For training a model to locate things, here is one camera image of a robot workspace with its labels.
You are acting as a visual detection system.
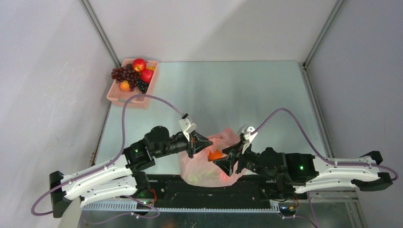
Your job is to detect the pink printed plastic bag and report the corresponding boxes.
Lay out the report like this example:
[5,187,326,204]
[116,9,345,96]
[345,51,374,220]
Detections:
[179,127,247,188]

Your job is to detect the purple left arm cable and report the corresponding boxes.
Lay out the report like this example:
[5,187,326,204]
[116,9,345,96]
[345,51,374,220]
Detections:
[30,94,186,226]

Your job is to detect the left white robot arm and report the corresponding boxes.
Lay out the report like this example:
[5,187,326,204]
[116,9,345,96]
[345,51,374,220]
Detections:
[49,126,213,218]

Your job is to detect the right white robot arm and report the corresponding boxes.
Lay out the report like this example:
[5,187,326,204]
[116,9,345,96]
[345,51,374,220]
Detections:
[214,147,393,199]

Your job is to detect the red fake apple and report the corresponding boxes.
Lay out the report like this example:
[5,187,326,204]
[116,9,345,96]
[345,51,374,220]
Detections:
[141,69,154,84]

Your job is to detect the dark purple fake grapes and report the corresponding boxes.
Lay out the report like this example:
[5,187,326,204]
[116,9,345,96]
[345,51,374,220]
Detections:
[111,64,140,92]

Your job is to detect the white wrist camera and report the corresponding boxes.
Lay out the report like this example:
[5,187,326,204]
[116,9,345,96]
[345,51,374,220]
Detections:
[179,114,197,142]
[237,124,257,154]

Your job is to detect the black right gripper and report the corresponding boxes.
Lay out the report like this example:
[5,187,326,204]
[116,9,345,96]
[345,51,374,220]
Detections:
[212,139,278,182]

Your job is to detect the black fake grape bunch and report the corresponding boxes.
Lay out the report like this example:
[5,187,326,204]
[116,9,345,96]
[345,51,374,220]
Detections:
[135,80,149,94]

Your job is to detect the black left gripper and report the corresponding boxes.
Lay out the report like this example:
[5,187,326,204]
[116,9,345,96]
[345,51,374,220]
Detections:
[154,129,212,158]

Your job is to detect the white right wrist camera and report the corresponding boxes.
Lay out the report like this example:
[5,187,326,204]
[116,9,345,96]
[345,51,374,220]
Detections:
[237,124,257,154]

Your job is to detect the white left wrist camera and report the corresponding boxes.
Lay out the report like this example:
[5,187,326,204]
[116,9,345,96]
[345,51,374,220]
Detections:
[179,114,197,142]

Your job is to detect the orange fake peach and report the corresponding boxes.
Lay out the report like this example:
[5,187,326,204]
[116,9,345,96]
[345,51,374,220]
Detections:
[119,80,131,92]

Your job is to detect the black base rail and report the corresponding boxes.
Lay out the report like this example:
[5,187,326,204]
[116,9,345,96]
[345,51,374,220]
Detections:
[132,174,307,209]

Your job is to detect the orange fake orange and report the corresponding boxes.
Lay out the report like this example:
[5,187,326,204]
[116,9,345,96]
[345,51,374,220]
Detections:
[208,149,224,162]

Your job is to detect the pink plastic perforated basket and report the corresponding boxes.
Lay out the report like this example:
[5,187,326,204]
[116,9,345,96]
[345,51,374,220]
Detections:
[106,59,159,109]

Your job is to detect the red apple at basket back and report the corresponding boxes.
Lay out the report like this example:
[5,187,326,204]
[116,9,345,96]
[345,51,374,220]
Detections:
[132,58,147,73]

